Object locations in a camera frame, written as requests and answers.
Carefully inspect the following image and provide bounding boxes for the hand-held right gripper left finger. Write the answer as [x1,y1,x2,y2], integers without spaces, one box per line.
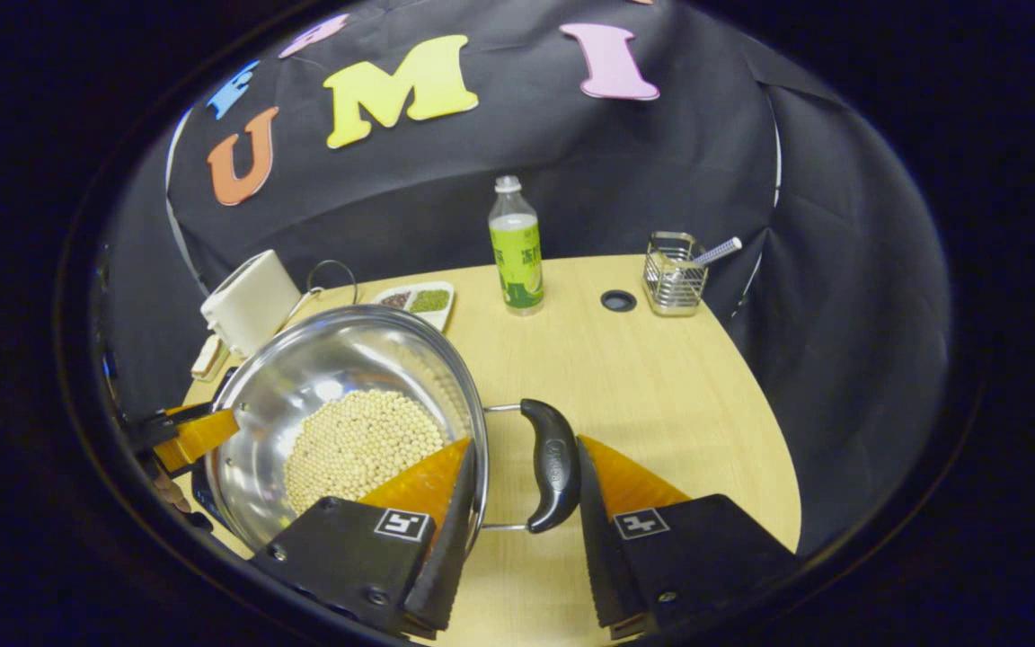
[251,438,480,641]

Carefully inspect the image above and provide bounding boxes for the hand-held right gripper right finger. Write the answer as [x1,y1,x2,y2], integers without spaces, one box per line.
[577,435,801,641]

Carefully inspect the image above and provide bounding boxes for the steel pot with black handles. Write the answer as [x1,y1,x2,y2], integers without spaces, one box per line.
[199,304,583,554]

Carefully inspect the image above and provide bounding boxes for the pile of soybeans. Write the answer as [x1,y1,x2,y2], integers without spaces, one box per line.
[282,388,447,515]

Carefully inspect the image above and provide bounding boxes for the plate with sandwich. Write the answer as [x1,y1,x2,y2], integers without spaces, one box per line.
[190,334,231,383]

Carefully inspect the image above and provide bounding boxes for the white toaster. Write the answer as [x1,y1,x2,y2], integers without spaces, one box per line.
[200,249,303,359]

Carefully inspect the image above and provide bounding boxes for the white divided bean tray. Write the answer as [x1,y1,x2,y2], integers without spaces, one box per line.
[372,280,456,332]

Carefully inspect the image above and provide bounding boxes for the green label plastic bottle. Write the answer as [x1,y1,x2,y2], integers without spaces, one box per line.
[488,175,545,316]

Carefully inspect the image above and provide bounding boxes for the black power cable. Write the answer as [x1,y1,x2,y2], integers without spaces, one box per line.
[288,260,359,320]

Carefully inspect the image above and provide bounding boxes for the wire mesh utensil holder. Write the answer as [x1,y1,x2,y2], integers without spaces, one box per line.
[642,231,709,317]

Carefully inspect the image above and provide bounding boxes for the white handled utensil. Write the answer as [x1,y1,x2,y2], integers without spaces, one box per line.
[690,236,743,268]

